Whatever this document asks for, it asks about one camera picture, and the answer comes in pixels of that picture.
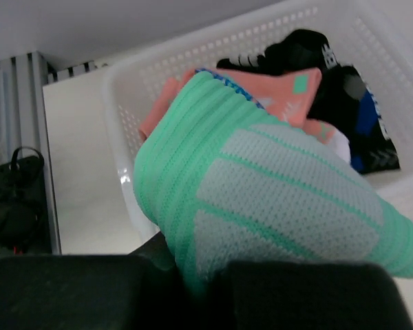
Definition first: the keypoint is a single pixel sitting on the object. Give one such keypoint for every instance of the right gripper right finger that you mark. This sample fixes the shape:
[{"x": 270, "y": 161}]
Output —
[{"x": 292, "y": 295}]

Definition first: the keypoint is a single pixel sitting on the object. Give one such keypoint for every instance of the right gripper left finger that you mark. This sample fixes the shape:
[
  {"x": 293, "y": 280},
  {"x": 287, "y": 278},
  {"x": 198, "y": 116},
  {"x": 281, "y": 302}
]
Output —
[{"x": 140, "y": 290}]

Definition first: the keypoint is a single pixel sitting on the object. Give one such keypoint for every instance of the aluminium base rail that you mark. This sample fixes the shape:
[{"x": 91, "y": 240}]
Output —
[{"x": 23, "y": 120}]

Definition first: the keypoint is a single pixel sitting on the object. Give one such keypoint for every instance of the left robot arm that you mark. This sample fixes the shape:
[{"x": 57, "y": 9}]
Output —
[{"x": 20, "y": 220}]

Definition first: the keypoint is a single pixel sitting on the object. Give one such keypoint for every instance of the black sock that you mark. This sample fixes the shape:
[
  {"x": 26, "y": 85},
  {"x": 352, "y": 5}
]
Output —
[{"x": 343, "y": 99}]

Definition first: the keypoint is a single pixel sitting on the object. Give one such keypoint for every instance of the pink sock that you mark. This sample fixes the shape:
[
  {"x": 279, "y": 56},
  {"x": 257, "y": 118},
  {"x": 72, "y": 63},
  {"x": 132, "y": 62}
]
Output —
[{"x": 288, "y": 97}]

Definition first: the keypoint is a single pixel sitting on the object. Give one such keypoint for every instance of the teal sock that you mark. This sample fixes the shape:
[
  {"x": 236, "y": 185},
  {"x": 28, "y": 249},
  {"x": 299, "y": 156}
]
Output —
[
  {"x": 225, "y": 181},
  {"x": 340, "y": 145}
]

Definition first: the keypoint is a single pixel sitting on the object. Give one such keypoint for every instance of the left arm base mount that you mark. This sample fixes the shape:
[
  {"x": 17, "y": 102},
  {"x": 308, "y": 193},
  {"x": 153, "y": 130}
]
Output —
[{"x": 25, "y": 173}]

